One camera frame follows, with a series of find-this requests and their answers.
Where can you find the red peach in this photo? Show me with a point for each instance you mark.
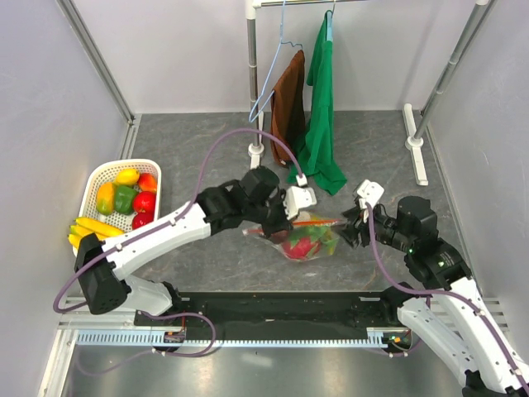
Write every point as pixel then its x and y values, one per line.
pixel 148 183

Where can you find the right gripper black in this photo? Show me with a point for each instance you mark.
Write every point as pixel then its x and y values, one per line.
pixel 354 223

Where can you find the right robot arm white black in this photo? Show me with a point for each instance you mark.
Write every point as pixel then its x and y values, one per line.
pixel 449 313

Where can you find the red dragon fruit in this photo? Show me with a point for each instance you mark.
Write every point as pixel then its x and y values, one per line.
pixel 303 243

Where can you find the white radish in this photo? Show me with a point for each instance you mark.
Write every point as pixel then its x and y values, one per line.
pixel 305 216

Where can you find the orange green papaya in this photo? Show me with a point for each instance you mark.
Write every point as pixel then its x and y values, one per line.
pixel 105 198

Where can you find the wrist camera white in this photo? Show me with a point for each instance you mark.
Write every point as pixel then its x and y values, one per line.
pixel 368 194
pixel 298 197

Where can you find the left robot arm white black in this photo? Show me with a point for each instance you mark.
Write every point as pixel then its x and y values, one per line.
pixel 108 282

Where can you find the green t-shirt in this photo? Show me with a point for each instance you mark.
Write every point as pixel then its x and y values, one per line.
pixel 315 149

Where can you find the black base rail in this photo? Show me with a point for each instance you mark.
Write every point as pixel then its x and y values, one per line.
pixel 295 316

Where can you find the green bell pepper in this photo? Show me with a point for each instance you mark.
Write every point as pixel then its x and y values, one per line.
pixel 123 199

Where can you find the light blue wire hanger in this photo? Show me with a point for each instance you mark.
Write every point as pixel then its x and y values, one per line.
pixel 260 94

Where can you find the clear zip top bag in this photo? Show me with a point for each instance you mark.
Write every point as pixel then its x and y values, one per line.
pixel 330 240

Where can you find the brown towel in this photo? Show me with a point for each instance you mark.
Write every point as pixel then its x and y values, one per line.
pixel 287 112

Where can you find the yellow mango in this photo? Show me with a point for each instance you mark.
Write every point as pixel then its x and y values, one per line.
pixel 127 177

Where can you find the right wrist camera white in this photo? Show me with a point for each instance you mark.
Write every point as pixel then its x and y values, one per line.
pixel 368 194

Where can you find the white plastic basket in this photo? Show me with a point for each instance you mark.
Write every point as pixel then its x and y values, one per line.
pixel 107 173

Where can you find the metal clothes rack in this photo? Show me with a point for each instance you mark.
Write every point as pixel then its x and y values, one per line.
pixel 414 142

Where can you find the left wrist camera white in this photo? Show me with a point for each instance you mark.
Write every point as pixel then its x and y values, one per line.
pixel 298 197

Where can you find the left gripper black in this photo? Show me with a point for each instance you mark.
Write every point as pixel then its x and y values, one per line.
pixel 283 223

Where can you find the blue hanger under shirt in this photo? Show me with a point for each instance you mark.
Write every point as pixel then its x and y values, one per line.
pixel 329 22

